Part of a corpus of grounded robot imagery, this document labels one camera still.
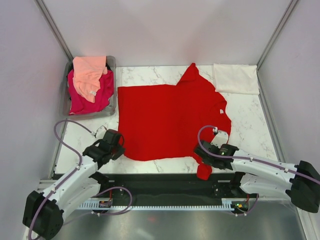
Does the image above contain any magenta t shirt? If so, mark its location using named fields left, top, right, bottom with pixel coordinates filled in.
left=67, top=69, right=114, bottom=115

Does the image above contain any red t shirt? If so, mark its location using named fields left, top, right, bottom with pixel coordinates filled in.
left=118, top=63, right=232, bottom=180

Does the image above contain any left aluminium frame post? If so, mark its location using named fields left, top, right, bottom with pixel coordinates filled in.
left=35, top=0, right=73, bottom=61

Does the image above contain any right aluminium frame post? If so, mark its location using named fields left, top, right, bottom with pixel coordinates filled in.
left=257, top=0, right=300, bottom=71

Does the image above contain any aluminium frame post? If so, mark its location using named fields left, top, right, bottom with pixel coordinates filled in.
left=257, top=0, right=300, bottom=71
left=35, top=0, right=73, bottom=61

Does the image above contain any white slotted cable duct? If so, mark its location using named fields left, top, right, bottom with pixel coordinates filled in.
left=77, top=198, right=250, bottom=212

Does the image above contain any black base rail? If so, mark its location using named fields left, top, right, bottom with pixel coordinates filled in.
left=100, top=173, right=247, bottom=206

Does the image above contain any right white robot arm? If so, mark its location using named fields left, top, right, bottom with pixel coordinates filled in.
left=194, top=131, right=320, bottom=213

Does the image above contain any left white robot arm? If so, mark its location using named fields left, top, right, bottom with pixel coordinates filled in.
left=22, top=129, right=125, bottom=240

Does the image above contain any grey plastic bin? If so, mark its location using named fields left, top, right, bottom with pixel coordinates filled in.
left=59, top=55, right=117, bottom=120

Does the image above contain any folded white t shirt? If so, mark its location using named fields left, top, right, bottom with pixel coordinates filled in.
left=212, top=63, right=260, bottom=96

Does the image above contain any peach t shirt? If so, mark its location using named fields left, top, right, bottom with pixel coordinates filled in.
left=72, top=56, right=108, bottom=103

